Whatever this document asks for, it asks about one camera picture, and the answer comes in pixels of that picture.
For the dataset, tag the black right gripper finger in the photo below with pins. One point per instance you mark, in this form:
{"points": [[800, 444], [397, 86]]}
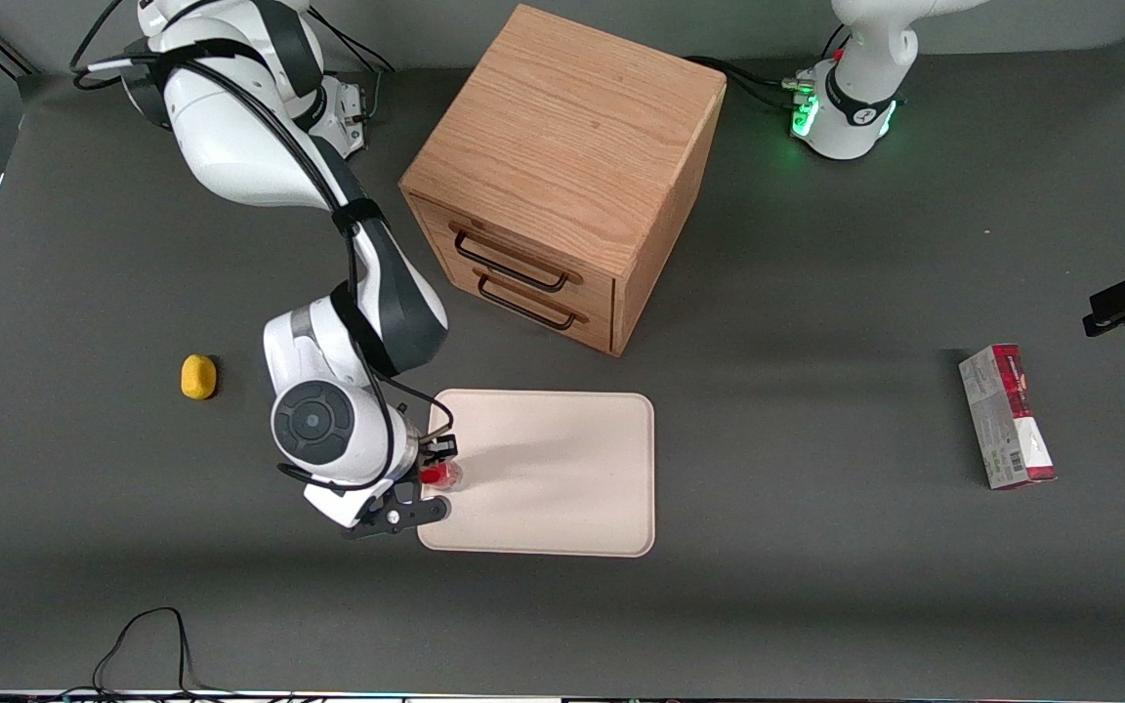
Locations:
{"points": [[440, 447], [429, 509]]}

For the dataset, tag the red coke bottle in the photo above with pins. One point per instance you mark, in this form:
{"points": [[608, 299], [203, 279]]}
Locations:
{"points": [[441, 475]]}

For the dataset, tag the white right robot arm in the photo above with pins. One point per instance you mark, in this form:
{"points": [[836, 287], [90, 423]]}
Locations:
{"points": [[230, 127]]}

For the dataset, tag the beige rectangular tray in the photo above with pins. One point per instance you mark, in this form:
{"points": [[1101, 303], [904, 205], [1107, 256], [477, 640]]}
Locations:
{"points": [[553, 474]]}

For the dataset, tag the red and grey carton box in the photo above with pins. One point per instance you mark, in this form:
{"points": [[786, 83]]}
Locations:
{"points": [[1007, 420]]}

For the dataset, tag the yellow lemon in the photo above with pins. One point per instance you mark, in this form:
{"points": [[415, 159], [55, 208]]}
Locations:
{"points": [[198, 377]]}

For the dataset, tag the wooden drawer cabinet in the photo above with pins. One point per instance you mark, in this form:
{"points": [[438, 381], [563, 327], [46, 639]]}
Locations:
{"points": [[562, 146]]}

